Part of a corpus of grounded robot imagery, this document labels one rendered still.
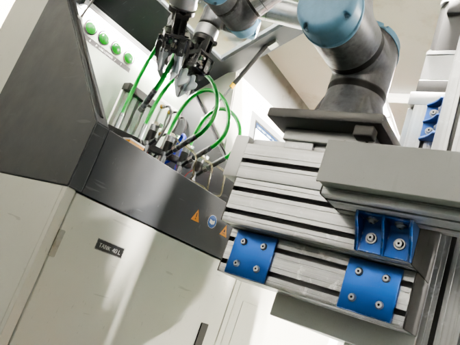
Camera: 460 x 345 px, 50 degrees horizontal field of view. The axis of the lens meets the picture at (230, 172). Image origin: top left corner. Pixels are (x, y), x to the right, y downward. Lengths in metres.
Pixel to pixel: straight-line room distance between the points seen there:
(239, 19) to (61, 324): 0.84
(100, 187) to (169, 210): 0.22
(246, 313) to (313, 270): 0.80
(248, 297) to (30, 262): 0.77
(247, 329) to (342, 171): 1.03
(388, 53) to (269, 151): 0.29
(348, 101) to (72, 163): 0.61
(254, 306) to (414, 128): 0.83
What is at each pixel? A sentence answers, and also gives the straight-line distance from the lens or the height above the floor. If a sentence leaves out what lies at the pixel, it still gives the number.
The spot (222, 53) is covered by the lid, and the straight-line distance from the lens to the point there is 2.01.
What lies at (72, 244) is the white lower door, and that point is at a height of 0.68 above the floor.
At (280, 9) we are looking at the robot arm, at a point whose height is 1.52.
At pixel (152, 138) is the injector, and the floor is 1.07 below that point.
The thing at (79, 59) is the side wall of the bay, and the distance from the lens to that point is 1.37.
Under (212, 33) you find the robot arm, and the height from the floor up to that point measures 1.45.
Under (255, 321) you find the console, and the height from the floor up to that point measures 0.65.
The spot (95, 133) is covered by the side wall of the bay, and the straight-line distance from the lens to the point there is 1.15.
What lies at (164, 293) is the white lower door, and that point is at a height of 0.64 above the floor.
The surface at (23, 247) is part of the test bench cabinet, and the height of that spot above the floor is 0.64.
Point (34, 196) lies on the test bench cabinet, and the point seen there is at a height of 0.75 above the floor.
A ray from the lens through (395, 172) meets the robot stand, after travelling 0.70.
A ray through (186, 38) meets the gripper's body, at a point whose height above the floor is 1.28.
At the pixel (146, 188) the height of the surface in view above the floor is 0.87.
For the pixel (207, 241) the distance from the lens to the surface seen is 1.43.
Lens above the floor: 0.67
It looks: 15 degrees up
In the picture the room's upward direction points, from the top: 20 degrees clockwise
